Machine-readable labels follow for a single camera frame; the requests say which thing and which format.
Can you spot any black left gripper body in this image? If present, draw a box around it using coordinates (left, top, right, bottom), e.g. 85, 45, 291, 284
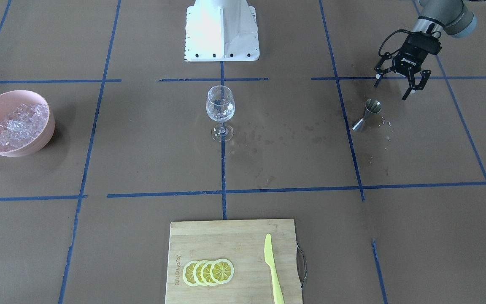
393, 49, 426, 77

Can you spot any steel double jigger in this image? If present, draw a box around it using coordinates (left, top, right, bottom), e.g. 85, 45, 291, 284
351, 99, 383, 131

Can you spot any clear wine glass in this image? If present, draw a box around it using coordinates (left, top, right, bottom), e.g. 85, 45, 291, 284
206, 85, 236, 142

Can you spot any clear ice cubes pile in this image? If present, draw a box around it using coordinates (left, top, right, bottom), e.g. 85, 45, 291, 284
0, 103, 49, 152

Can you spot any pink ice bowl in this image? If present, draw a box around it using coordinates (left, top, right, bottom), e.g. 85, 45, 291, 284
0, 90, 55, 157

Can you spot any yellow plastic knife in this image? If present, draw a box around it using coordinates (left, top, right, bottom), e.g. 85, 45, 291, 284
263, 233, 285, 304

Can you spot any lemon slice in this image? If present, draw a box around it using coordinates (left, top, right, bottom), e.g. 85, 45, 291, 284
200, 261, 218, 286
210, 258, 235, 284
183, 260, 200, 287
193, 260, 209, 286

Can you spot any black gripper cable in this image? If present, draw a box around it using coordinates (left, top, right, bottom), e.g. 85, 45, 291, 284
378, 29, 414, 57

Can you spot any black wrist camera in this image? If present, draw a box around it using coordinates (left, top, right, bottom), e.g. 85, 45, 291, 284
401, 32, 442, 57

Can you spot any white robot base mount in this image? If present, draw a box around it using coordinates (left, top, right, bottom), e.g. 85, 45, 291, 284
184, 0, 260, 62

